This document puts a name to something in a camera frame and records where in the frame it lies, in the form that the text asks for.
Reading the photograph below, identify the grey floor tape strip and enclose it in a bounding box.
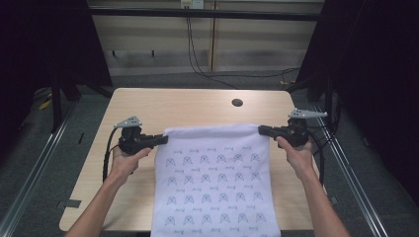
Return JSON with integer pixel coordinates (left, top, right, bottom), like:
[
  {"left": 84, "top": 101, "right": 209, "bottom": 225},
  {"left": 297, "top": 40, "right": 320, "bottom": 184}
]
[{"left": 54, "top": 198, "right": 82, "bottom": 210}]

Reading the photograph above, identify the black horizontal bar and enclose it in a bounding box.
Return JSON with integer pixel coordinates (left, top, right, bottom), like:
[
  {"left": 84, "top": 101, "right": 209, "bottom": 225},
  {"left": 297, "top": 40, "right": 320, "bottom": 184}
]
[{"left": 88, "top": 7, "right": 321, "bottom": 23}]

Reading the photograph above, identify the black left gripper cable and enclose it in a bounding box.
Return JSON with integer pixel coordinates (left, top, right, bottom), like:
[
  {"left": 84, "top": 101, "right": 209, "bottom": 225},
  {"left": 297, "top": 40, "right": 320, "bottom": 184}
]
[{"left": 102, "top": 126, "right": 121, "bottom": 184}]

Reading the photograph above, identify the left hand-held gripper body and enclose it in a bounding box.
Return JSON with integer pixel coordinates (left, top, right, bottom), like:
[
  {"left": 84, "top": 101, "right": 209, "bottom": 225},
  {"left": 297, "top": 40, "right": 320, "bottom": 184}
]
[{"left": 113, "top": 116, "right": 156, "bottom": 157}]

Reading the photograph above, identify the black curtain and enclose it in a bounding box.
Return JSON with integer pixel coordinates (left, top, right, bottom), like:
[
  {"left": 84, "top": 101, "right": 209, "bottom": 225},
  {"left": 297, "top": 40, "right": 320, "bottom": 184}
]
[
  {"left": 0, "top": 0, "right": 114, "bottom": 156},
  {"left": 286, "top": 0, "right": 419, "bottom": 206}
]

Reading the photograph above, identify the lavender patterned towel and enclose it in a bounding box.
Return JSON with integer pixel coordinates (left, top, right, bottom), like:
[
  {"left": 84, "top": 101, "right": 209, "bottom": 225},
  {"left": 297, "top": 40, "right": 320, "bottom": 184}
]
[{"left": 150, "top": 122, "right": 282, "bottom": 237}]

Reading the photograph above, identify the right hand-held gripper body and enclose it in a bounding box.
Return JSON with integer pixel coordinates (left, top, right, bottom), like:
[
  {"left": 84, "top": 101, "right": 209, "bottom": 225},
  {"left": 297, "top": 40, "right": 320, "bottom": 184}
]
[{"left": 282, "top": 108, "right": 329, "bottom": 148}]

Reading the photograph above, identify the person's left hand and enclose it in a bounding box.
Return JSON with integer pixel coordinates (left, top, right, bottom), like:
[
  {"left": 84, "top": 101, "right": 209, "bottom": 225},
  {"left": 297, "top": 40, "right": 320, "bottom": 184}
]
[{"left": 108, "top": 146, "right": 153, "bottom": 186}]

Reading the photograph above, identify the aluminium floor rail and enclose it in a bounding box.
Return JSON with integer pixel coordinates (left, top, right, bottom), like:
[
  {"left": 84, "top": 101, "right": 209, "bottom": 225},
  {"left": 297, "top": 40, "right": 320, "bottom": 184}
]
[
  {"left": 311, "top": 104, "right": 391, "bottom": 237},
  {"left": 0, "top": 101, "right": 81, "bottom": 237}
]

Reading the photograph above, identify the person's right hand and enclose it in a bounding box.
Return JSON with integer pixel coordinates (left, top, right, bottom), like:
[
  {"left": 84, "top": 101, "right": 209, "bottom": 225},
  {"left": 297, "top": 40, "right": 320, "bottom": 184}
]
[{"left": 275, "top": 135, "right": 316, "bottom": 182}]

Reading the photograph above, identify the black wall cable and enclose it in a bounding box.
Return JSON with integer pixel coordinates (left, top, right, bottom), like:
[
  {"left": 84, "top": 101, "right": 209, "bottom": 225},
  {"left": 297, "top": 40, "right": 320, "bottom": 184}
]
[{"left": 185, "top": 15, "right": 301, "bottom": 90}]

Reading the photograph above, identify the white wall socket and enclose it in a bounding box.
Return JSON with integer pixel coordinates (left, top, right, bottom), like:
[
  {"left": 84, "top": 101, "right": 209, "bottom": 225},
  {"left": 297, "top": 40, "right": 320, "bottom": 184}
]
[{"left": 180, "top": 0, "right": 206, "bottom": 10}]

